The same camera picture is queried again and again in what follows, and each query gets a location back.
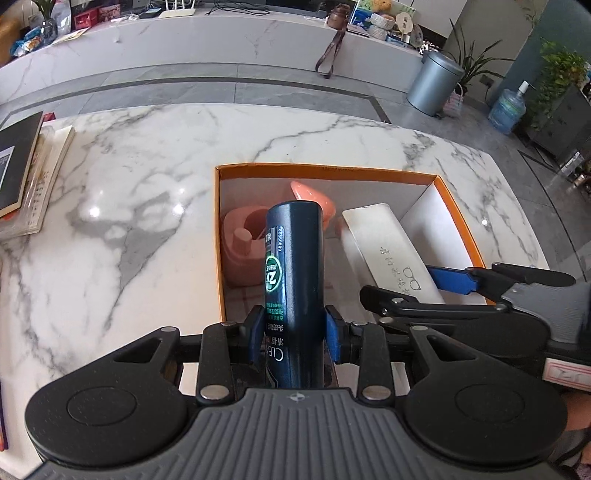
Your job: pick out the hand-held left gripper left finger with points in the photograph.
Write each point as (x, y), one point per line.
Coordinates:
(256, 334)

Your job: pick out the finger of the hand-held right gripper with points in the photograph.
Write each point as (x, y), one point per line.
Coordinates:
(438, 308)
(450, 279)

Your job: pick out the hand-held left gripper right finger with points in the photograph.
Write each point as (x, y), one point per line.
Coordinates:
(333, 334)

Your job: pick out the black shampoo bottle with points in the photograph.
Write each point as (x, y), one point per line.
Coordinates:
(295, 277)

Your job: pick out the white glasses case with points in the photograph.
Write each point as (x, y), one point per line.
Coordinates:
(383, 249)

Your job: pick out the orange cardboard box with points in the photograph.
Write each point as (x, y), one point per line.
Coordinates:
(332, 173)

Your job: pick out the person's right forearm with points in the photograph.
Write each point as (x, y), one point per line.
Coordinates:
(579, 415)

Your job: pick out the white upright device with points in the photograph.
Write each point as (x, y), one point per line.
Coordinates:
(572, 162)

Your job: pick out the small woven bag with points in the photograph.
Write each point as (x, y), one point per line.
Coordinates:
(455, 104)

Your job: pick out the blue water jug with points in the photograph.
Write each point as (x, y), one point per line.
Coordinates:
(508, 110)

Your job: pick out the grey cabinet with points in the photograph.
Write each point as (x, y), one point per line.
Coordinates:
(565, 124)

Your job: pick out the metallic trash bin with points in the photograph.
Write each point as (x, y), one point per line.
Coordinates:
(431, 85)

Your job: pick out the potted snake plant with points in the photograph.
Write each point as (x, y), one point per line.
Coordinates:
(471, 60)

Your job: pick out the pothos plant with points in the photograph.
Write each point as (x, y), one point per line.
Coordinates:
(556, 74)

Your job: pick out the decorative plate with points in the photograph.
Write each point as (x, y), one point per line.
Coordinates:
(415, 36)

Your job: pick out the stack of pale books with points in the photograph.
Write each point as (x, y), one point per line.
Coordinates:
(51, 184)

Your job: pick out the round white fan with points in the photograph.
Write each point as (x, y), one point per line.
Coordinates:
(405, 23)

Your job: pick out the white woven pot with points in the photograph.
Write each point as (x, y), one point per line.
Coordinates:
(382, 25)

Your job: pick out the green blue painting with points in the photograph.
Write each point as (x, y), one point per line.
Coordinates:
(362, 11)

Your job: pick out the brown teddy bear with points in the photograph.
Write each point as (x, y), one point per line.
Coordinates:
(382, 4)

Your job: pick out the marble television console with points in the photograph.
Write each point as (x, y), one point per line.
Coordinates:
(184, 50)

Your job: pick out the black book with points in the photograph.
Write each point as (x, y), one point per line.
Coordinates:
(16, 161)

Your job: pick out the white router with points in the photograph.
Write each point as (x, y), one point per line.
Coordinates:
(178, 11)

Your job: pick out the paper envelope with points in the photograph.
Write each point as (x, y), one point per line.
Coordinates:
(69, 36)

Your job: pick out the pink red box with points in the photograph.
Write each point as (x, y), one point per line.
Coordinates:
(107, 13)

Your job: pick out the snack bags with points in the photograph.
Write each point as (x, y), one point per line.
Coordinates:
(28, 44)

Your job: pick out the green plant in glass vase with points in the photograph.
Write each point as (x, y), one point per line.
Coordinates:
(46, 21)

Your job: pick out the wall outlet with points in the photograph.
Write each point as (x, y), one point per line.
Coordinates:
(487, 80)

